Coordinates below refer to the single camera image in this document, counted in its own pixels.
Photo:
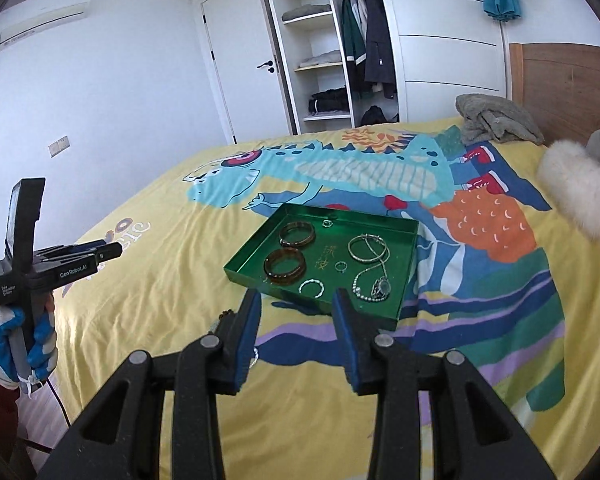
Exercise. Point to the amber brown bangle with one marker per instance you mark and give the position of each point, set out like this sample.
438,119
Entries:
285,280

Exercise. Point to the green hanging jacket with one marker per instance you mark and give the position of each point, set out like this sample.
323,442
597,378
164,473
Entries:
352,45

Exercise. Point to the wall switch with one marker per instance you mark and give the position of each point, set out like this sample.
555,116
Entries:
59,146

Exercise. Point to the black folded clothes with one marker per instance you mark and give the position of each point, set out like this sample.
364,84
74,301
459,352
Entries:
327,100

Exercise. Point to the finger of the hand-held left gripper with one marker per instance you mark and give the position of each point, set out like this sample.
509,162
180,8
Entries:
107,251
60,251

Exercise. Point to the wooden headboard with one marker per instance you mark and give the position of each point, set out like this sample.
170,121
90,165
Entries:
555,85

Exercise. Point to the silver wristwatch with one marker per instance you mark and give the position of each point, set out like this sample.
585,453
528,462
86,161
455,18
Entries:
382,286

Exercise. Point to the yellow dinosaur printed bedsheet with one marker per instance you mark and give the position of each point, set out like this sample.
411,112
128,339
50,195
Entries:
155,285

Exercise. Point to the green jewelry tray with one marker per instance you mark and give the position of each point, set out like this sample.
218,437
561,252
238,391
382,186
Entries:
402,260

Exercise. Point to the white door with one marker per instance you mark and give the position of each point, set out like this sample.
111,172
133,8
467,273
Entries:
240,70

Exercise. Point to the grey folded sweater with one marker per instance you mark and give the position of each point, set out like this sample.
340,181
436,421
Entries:
305,12

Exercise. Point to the dark hanging jacket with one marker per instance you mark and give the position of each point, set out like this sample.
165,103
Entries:
380,50

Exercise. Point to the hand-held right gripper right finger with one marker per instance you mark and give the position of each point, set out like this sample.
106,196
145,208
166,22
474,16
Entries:
345,340

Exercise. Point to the tortoiseshell brown bangle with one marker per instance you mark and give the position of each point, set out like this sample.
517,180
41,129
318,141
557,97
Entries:
300,244

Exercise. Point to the white fluffy fur piece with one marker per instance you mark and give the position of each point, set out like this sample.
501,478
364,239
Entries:
580,185

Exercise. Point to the grey crumpled cloth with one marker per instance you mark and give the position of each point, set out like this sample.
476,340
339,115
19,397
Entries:
495,120

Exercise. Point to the twisted silver bangle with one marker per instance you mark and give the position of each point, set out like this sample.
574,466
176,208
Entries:
301,289
254,358

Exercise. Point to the white wardrobe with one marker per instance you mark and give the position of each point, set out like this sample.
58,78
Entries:
445,60

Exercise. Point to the thin silver bangle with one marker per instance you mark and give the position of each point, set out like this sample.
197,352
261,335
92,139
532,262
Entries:
350,251

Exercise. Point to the black bag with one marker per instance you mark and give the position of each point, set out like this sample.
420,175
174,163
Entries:
375,115

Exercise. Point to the light grey folded clothes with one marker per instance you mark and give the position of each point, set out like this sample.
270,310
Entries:
322,57

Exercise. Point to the white air conditioner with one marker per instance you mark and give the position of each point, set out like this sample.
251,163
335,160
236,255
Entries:
45,15

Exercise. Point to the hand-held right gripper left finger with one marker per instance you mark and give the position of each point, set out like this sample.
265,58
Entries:
245,340

